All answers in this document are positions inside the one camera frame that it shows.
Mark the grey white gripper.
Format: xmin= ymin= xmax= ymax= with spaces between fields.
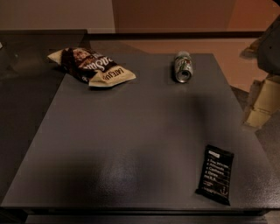
xmin=240 ymin=15 xmax=280 ymax=129

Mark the green silver 7up can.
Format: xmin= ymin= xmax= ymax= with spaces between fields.
xmin=174 ymin=51 xmax=193 ymax=83

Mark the black snack bar wrapper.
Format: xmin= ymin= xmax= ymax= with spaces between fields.
xmin=195 ymin=145 xmax=235 ymax=206

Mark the brown cream chip bag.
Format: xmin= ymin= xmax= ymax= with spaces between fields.
xmin=47 ymin=47 xmax=136 ymax=88

